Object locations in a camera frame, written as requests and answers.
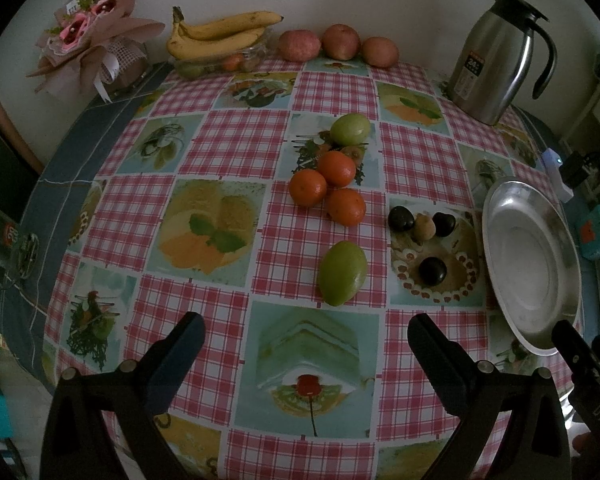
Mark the black power adapter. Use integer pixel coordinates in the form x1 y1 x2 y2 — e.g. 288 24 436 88
559 152 588 190

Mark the lower yellow banana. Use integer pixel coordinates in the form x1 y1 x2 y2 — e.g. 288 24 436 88
166 22 266 60

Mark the teal tissue pack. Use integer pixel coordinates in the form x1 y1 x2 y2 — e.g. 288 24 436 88
577 205 600 261

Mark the left red apple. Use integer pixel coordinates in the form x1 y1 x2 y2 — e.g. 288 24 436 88
277 29 322 63

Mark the stainless steel round plate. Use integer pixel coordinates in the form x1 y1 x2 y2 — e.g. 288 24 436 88
482 178 582 356

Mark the upper yellow banana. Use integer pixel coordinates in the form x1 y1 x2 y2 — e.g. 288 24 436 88
172 6 284 40

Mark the pink paper flower bouquet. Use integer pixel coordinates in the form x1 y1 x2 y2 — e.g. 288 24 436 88
29 0 164 103

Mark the red apple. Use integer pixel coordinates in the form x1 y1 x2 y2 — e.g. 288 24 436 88
322 24 361 61
277 29 322 63
362 37 400 68

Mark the glass fruit bowl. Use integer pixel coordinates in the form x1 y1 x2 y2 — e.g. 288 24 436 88
169 34 272 80

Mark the white power strip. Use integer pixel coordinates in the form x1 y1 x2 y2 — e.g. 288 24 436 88
541 148 573 204

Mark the stainless steel thermos jug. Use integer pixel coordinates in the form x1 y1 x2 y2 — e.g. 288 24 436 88
449 0 557 126

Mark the checkered fruit-print tablecloth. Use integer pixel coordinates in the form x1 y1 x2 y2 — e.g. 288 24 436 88
5 58 553 479

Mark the orange tangerine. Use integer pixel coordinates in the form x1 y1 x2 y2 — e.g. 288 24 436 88
326 188 366 226
316 151 356 188
288 169 328 208

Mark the yellow banana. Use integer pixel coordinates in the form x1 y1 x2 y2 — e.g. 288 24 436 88
166 22 266 60
172 6 284 40

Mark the dark plum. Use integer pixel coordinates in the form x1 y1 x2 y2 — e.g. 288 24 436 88
417 257 448 287
387 206 415 234
432 211 456 238

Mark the middle red apple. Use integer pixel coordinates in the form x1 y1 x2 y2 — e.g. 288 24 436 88
322 24 361 61

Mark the right red apple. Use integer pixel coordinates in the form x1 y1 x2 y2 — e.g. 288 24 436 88
362 37 400 68

